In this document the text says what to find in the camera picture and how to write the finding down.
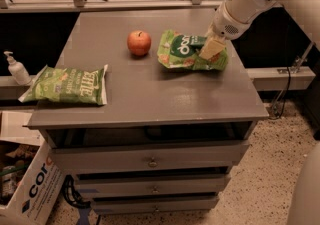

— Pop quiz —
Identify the grey drawer cabinet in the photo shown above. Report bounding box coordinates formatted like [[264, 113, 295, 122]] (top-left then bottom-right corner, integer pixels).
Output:
[[28, 9, 268, 206]]

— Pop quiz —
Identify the bottom grey drawer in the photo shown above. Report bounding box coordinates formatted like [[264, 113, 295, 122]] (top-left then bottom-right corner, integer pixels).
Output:
[[92, 195, 218, 215]]

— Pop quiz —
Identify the green kettle chips bag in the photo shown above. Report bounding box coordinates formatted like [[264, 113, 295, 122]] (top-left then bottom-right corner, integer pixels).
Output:
[[19, 65, 108, 105]]

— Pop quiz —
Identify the grey drawer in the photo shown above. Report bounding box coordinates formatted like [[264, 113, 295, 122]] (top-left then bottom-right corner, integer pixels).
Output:
[[75, 174, 231, 198], [92, 195, 218, 215], [51, 140, 249, 174]]

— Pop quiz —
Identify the black cable bundle under cabinet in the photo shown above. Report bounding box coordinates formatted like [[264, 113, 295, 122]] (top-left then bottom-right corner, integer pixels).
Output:
[[61, 174, 92, 210]]

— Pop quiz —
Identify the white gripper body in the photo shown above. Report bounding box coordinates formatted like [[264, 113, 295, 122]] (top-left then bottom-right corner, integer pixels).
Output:
[[207, 1, 250, 40]]

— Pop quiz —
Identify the top grey drawer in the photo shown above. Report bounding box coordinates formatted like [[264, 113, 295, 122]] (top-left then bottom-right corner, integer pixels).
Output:
[[51, 140, 249, 174]]

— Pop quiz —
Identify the white cardboard box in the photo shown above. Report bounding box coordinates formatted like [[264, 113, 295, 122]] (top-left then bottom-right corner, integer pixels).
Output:
[[0, 111, 64, 225]]

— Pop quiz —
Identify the metal bracket with cable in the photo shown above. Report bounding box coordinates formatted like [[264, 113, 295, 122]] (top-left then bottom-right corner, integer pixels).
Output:
[[270, 42, 314, 120]]

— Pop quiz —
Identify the green rice chip bag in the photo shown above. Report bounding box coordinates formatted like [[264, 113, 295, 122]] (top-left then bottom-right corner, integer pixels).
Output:
[[157, 30, 228, 71]]

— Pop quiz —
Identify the middle grey drawer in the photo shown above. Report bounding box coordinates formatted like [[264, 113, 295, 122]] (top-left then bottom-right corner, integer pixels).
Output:
[[75, 174, 231, 198]]

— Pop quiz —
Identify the red apple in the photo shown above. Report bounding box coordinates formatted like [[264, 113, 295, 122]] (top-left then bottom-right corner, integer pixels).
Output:
[[127, 30, 151, 56]]

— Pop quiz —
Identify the white pump bottle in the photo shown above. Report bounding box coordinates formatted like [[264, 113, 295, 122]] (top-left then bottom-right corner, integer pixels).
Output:
[[4, 51, 32, 85]]

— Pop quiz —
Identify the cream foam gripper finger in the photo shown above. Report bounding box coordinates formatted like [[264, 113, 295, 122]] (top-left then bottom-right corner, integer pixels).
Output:
[[199, 36, 226, 60]]

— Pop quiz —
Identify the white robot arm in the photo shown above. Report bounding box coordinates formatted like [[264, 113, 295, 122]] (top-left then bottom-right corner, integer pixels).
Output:
[[208, 0, 320, 225]]

